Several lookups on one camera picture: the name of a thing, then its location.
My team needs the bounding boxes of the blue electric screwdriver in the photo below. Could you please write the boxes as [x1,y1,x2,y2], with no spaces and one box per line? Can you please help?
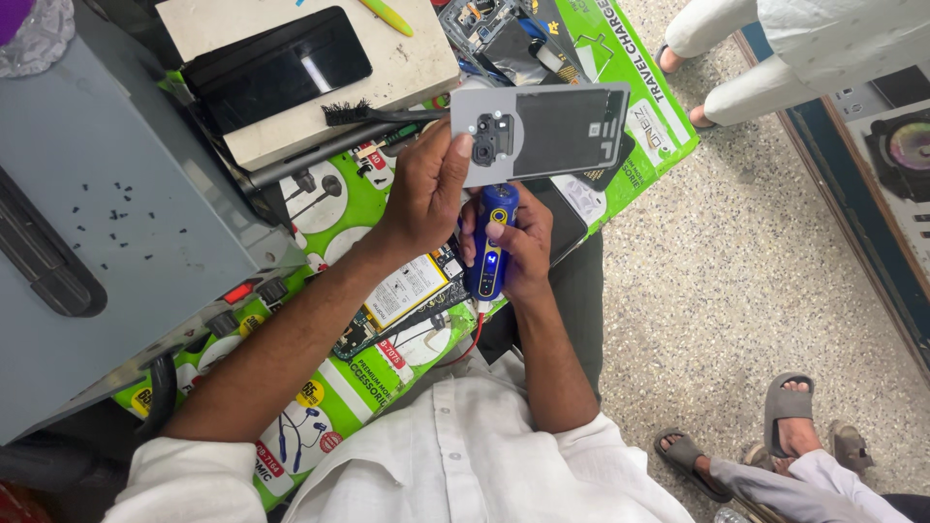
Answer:
[459,183,521,303]

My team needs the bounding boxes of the person's right hand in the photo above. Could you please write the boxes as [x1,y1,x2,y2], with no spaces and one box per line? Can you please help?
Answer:
[458,182,555,306]

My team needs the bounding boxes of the person's dark trousers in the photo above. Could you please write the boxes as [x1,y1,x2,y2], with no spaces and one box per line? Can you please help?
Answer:
[476,231,605,405]

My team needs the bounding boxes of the brown shoe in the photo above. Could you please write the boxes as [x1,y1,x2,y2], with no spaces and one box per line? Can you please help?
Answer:
[828,420,876,477]

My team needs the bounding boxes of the dismantled phone frame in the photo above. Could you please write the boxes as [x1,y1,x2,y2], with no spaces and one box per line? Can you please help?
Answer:
[437,0,591,88]

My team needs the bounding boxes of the person's white shirt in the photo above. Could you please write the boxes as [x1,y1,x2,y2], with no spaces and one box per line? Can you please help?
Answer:
[102,354,696,523]

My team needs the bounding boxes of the grey repair machine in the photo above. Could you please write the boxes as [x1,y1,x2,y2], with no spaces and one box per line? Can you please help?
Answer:
[0,0,308,446]

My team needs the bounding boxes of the dark grey metal slab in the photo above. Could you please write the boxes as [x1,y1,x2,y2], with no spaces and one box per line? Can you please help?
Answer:
[246,119,424,191]

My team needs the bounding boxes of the white work block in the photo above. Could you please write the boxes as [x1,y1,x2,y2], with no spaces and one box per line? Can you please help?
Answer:
[155,0,462,173]

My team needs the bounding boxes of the yellow-green pen tool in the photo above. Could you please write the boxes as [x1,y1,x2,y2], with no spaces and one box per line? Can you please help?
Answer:
[359,0,415,38]

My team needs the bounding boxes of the black phone screen panel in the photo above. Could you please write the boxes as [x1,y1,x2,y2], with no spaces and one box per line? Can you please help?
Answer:
[522,131,637,268]

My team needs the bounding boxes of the clear glass bowl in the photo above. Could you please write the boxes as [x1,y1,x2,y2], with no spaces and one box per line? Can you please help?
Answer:
[0,0,77,79]

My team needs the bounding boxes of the black cleaning brush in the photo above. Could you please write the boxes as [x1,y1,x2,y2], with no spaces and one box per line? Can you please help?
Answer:
[321,99,452,129]

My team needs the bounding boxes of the purple object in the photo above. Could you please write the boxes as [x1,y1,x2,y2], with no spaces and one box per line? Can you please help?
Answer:
[0,0,36,47]

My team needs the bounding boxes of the black cable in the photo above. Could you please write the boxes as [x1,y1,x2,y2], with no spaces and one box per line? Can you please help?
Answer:
[134,353,180,440]

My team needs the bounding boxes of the opened phone with battery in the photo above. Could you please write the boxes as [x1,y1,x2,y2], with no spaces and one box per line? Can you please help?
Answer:
[332,243,475,362]

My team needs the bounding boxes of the person's left hand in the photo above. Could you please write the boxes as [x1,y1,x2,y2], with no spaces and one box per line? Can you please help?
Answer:
[375,116,475,257]

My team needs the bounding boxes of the black smartphone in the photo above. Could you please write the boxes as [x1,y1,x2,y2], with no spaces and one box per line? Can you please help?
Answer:
[181,6,374,136]

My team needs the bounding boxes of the grey phone back cover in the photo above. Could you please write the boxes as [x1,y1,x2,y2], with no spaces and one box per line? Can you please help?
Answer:
[449,81,632,189]

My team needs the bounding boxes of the scatter of small black screws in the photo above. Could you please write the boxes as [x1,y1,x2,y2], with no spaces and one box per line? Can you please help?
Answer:
[70,182,190,272]

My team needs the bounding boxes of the red cable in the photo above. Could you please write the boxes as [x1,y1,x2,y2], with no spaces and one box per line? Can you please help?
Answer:
[434,311,485,369]

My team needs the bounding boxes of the green printed poster mat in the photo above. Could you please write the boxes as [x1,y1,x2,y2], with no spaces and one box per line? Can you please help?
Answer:
[112,0,700,511]

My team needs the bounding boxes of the glass display counter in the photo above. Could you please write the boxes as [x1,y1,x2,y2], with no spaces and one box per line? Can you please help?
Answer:
[732,22,930,382]

